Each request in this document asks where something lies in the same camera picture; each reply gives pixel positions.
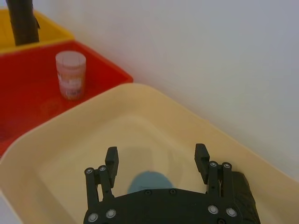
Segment cream plastic bin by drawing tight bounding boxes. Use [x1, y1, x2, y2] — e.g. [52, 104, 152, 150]
[0, 83, 299, 224]

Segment clear jar with pink label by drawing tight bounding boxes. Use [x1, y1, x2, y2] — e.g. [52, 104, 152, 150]
[55, 51, 87, 100]

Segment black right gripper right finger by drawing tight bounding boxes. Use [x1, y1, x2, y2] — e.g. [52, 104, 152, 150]
[193, 143, 235, 204]

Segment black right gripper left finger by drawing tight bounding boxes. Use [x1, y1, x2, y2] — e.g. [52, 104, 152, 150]
[84, 146, 119, 209]

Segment blue round object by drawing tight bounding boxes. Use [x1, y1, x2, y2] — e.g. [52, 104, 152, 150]
[127, 170, 175, 194]

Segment red plastic bin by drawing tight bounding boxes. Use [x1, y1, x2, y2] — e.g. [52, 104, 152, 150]
[0, 40, 134, 157]

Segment yellow plastic bin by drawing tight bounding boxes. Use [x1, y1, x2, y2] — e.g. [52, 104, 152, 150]
[0, 8, 75, 54]

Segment black ribbed rubber object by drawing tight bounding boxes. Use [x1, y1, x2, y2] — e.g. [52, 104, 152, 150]
[231, 171, 262, 224]

